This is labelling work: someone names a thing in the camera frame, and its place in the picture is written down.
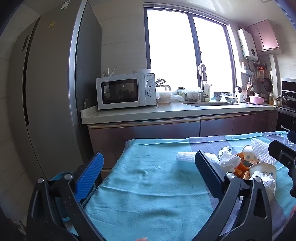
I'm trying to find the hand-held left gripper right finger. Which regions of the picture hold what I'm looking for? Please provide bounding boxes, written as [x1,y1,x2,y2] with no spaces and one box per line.
[195,150,275,241]

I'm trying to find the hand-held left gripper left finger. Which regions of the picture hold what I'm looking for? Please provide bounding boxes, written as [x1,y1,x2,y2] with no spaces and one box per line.
[26,152,106,241]

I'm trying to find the blue plastic bin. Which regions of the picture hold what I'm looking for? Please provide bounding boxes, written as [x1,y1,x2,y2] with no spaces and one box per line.
[50,171,97,210]

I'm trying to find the white cartoon print cup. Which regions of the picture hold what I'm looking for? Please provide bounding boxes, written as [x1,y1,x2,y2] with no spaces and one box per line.
[241,145,255,160]

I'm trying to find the black integrated stove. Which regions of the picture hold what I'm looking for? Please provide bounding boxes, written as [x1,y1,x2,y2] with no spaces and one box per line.
[276,77,296,139]

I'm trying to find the teal blanket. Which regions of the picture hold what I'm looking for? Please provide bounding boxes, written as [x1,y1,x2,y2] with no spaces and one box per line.
[84,130,296,241]

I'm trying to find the brown kitchen base cabinets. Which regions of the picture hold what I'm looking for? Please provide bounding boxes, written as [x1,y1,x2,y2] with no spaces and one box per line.
[87,110,278,172]

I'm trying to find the steel kitchen sink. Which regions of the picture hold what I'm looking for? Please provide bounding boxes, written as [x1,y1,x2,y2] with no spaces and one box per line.
[185,101,241,107]

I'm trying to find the beige kitchen countertop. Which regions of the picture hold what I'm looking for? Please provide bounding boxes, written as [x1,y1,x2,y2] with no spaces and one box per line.
[80,102,278,126]

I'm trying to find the glass container with dark food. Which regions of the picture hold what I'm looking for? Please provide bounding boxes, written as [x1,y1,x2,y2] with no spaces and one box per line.
[187,89,200,102]

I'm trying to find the clear plastic food container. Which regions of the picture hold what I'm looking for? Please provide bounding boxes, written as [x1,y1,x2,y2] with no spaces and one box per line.
[156,91,173,106]

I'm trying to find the white microwave oven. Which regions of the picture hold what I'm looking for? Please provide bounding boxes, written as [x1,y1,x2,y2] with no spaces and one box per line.
[96,72,156,110]

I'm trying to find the grey refrigerator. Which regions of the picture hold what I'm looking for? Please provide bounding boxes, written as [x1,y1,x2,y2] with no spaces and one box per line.
[8,0,103,186]

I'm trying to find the steel kitchen faucet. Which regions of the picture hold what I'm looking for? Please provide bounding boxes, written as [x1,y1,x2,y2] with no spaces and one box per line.
[198,63,208,102]

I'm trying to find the white water heater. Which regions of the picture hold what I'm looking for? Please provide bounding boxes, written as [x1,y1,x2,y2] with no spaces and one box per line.
[237,28,259,61]

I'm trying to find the large kitchen window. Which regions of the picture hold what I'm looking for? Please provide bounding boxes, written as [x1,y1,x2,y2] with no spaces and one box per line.
[143,6,236,93]

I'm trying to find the pink wall cabinet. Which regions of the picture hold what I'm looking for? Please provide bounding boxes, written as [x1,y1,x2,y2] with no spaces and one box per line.
[245,20,280,53]

